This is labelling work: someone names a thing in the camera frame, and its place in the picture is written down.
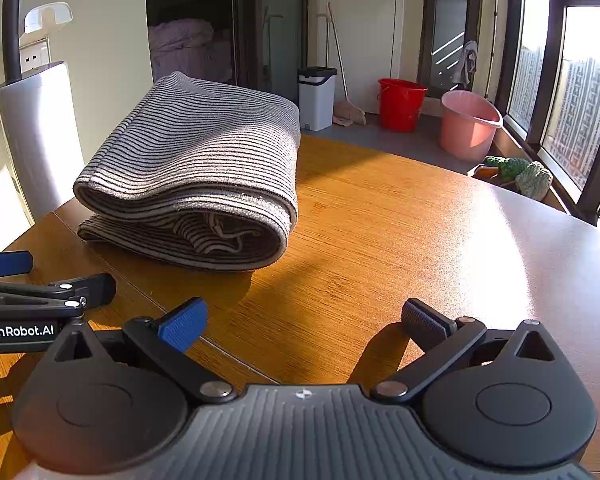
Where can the white trash bin black lid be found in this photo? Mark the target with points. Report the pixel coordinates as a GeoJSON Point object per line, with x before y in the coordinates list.
{"type": "Point", "coordinates": [317, 102]}

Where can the red bucket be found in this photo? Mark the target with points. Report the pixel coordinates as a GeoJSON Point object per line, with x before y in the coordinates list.
{"type": "Point", "coordinates": [402, 105]}

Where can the broom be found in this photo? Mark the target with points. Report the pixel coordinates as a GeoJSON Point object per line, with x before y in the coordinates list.
{"type": "Point", "coordinates": [350, 112]}

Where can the dark framed glass door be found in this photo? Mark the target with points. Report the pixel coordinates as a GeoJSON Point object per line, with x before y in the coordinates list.
{"type": "Point", "coordinates": [450, 20]}

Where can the striped knit garment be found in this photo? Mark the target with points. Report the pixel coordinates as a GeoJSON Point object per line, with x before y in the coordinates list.
{"type": "Point", "coordinates": [205, 155]}

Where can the white wall socket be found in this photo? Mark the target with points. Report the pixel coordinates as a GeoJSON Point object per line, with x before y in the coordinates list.
{"type": "Point", "coordinates": [34, 55]}

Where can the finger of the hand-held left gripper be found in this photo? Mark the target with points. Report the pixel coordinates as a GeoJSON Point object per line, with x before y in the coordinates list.
{"type": "Point", "coordinates": [10, 263]}
{"type": "Point", "coordinates": [92, 287]}

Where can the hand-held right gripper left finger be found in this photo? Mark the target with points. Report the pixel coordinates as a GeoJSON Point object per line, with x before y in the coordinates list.
{"type": "Point", "coordinates": [185, 324]}

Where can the pink bucket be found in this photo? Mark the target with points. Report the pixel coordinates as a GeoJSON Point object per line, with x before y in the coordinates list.
{"type": "Point", "coordinates": [467, 127]}

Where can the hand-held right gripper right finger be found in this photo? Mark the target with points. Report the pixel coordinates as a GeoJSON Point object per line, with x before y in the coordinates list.
{"type": "Point", "coordinates": [425, 324]}

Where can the pink bedding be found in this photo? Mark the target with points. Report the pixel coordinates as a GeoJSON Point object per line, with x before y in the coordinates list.
{"type": "Point", "coordinates": [190, 50]}

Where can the mop pole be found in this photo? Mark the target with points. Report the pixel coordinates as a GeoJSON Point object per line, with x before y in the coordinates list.
{"type": "Point", "coordinates": [492, 35]}

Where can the apartment buildings outside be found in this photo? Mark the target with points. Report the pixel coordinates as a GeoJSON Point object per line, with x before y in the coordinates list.
{"type": "Point", "coordinates": [585, 110]}

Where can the grey hanging cloth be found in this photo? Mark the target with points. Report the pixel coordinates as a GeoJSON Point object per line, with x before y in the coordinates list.
{"type": "Point", "coordinates": [466, 65]}

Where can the black window frame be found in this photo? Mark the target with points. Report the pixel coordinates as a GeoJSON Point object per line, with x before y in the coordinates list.
{"type": "Point", "coordinates": [555, 85]}

